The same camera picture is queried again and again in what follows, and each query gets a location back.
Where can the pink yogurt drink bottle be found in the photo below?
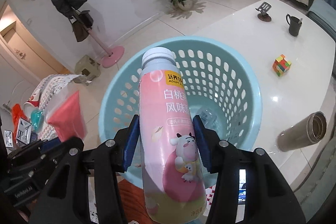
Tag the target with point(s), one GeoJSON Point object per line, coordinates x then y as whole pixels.
{"type": "Point", "coordinates": [171, 170]}

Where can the black mug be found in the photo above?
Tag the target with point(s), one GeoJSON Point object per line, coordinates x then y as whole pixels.
{"type": "Point", "coordinates": [294, 24]}

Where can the red white paper cup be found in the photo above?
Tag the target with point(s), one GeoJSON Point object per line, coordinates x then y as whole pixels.
{"type": "Point", "coordinates": [32, 104]}

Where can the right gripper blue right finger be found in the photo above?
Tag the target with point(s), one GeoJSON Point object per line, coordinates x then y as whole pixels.
{"type": "Point", "coordinates": [202, 142]}

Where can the red plastic pouch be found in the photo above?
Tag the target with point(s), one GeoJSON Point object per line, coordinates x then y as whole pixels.
{"type": "Point", "coordinates": [64, 114]}

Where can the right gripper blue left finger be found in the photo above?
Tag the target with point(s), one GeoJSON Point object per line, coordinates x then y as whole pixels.
{"type": "Point", "coordinates": [132, 136]}

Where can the green plastic stool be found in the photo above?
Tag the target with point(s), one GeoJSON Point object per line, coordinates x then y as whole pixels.
{"type": "Point", "coordinates": [88, 67]}

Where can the orange snack wrapper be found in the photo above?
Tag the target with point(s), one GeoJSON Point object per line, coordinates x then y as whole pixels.
{"type": "Point", "coordinates": [133, 203]}

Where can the light blue plastic basket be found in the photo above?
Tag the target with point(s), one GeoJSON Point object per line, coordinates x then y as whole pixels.
{"type": "Point", "coordinates": [220, 86]}

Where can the grey white milk carton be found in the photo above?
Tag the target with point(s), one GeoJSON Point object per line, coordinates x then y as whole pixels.
{"type": "Point", "coordinates": [22, 137]}

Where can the orange plastic bag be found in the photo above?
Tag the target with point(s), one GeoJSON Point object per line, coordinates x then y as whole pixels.
{"type": "Point", "coordinates": [17, 113]}

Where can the striped woven bedspread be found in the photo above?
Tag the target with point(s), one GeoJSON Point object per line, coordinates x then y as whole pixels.
{"type": "Point", "coordinates": [50, 86]}

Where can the steel thermos flask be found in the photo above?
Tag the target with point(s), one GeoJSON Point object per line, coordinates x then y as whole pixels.
{"type": "Point", "coordinates": [308, 131]}

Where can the black hanging bag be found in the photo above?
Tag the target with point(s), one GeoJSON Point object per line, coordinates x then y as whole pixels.
{"type": "Point", "coordinates": [86, 18]}

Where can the colourful puzzle cube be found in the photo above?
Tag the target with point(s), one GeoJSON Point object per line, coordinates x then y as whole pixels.
{"type": "Point", "coordinates": [281, 65]}

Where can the teal plastic ball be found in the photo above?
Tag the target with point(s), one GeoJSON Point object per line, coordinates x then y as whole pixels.
{"type": "Point", "coordinates": [37, 119]}

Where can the brown hanging handbag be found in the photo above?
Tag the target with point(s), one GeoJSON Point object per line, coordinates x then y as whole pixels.
{"type": "Point", "coordinates": [80, 30]}

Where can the phone stand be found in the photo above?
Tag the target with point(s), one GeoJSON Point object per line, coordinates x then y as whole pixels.
{"type": "Point", "coordinates": [263, 12]}

